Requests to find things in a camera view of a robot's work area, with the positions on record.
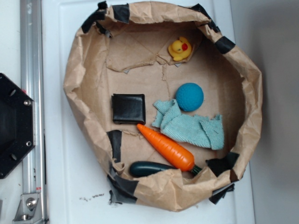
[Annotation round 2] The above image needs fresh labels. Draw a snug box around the yellow rubber duck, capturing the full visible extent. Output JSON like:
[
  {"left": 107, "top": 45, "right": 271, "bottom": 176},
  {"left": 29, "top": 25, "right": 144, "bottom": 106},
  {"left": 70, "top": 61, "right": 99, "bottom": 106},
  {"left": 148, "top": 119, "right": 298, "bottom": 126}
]
[{"left": 168, "top": 36, "right": 192, "bottom": 61}]

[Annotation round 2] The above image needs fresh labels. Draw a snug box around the black square block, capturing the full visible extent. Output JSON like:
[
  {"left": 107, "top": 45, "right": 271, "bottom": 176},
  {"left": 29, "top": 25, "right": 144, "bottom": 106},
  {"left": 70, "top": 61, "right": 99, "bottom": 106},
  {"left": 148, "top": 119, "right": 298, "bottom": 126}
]
[{"left": 112, "top": 94, "right": 146, "bottom": 125}]

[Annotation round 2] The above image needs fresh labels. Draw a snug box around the brown paper bag bin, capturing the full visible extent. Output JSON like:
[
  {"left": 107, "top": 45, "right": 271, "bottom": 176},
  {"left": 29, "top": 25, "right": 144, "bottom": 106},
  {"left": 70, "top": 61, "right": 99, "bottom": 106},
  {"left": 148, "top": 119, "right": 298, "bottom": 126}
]
[{"left": 64, "top": 1, "right": 263, "bottom": 211}]

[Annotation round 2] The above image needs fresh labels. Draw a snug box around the blue dimpled ball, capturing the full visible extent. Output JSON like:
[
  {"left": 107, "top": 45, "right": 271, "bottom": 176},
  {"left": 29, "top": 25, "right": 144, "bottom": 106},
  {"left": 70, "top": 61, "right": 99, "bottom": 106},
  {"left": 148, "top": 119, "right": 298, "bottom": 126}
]
[{"left": 175, "top": 83, "right": 204, "bottom": 112}]

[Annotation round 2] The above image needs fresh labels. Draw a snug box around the light blue cloth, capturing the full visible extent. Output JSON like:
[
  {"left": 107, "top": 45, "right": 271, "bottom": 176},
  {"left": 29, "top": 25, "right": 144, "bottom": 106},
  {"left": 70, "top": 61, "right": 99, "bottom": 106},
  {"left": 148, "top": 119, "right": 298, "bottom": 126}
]
[{"left": 152, "top": 99, "right": 224, "bottom": 150}]

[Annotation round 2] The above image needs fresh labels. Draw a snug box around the orange toy carrot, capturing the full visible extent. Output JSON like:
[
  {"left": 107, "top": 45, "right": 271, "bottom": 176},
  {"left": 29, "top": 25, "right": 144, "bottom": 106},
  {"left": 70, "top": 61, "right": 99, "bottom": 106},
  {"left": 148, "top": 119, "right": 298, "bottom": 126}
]
[{"left": 136, "top": 124, "right": 202, "bottom": 175}]

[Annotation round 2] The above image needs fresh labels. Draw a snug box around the dark green toy cucumber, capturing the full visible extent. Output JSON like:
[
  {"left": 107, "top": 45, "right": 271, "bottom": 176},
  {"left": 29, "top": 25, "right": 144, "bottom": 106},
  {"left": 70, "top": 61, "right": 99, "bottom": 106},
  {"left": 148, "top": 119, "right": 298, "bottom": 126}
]
[{"left": 129, "top": 161, "right": 175, "bottom": 177}]

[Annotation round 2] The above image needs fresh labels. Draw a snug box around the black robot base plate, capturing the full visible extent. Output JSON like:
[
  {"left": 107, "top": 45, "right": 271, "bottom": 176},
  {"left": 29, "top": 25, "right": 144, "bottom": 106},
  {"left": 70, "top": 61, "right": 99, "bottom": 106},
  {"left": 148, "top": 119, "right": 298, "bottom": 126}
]
[{"left": 0, "top": 73, "right": 35, "bottom": 179}]

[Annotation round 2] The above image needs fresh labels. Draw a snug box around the metal corner bracket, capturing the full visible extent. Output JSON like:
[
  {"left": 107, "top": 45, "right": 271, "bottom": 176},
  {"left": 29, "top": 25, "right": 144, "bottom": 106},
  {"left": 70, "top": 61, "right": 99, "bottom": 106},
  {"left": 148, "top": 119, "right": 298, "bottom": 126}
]
[{"left": 12, "top": 193, "right": 43, "bottom": 224}]

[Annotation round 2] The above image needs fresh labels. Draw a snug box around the aluminium frame rail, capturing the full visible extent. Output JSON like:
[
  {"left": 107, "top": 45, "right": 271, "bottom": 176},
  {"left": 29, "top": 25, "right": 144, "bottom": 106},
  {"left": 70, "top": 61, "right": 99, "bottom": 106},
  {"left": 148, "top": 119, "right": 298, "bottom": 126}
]
[{"left": 20, "top": 0, "right": 49, "bottom": 224}]

